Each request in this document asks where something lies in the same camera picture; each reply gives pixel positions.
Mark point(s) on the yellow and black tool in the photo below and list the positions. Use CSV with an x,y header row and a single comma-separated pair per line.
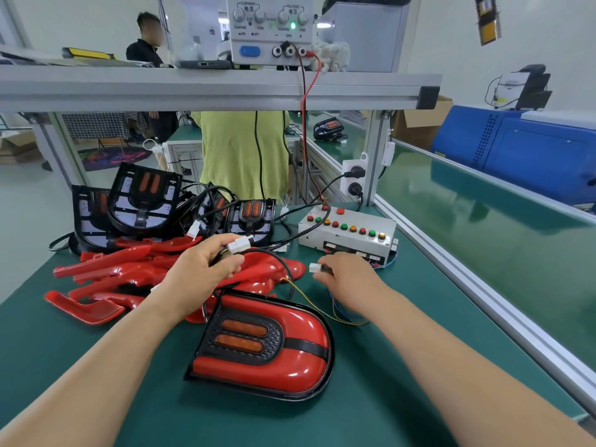
x,y
88,53

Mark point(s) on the yellow hanging tag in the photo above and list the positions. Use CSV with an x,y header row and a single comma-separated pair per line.
x,y
487,20

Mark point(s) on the grey test box with buttons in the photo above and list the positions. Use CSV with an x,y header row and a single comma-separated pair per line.
x,y
347,235

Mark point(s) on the black power plug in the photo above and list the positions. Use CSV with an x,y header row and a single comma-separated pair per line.
x,y
356,172
355,189

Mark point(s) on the grey metal box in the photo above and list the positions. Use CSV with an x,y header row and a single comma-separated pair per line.
x,y
368,37

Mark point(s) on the person's right hand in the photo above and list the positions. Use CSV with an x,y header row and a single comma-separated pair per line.
x,y
356,283

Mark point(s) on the black tail light housing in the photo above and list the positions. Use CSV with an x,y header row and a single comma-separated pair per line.
x,y
91,218
251,218
212,207
144,200

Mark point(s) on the person's right thumb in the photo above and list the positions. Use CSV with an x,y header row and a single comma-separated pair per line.
x,y
335,260

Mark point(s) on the pile of red plastic covers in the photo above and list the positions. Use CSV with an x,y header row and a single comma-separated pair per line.
x,y
121,279

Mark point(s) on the person's left hand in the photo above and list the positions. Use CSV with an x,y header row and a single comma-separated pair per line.
x,y
195,274

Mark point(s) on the black label printer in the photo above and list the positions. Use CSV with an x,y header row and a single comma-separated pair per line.
x,y
526,88

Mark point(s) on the white cabinet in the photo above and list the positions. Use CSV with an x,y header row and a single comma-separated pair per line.
x,y
184,160

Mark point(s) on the black phone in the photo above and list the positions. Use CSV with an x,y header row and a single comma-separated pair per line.
x,y
205,64

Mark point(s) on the black tail light with red lens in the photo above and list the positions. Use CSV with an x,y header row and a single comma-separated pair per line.
x,y
328,129

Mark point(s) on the person's left forearm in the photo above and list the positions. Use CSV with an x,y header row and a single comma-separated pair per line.
x,y
84,381

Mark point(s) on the person's left thumb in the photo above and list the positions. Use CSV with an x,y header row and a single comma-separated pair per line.
x,y
229,265

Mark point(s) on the white power socket strip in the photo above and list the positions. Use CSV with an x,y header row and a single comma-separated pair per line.
x,y
350,179

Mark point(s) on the red tail light assembly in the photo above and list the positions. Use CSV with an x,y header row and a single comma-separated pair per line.
x,y
265,344

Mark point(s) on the cardboard box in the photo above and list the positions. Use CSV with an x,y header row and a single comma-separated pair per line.
x,y
421,120

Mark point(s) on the chequered cloth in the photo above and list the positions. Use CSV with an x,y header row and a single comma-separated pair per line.
x,y
95,125

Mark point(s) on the colourful floor mat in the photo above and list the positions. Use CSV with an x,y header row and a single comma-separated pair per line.
x,y
114,158

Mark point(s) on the aluminium shelf frame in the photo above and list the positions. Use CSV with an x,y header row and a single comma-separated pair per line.
x,y
209,88

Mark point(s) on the person's right forearm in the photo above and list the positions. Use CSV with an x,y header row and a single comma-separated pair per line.
x,y
456,381

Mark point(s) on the white work gloves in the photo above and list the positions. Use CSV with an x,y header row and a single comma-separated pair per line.
x,y
333,55

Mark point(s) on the white bench power supply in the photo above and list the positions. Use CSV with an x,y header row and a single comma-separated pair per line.
x,y
270,27

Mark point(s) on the green conveyor belt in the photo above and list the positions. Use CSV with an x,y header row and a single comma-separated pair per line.
x,y
489,237

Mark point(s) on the blue machine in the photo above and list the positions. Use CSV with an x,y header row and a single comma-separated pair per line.
x,y
526,151

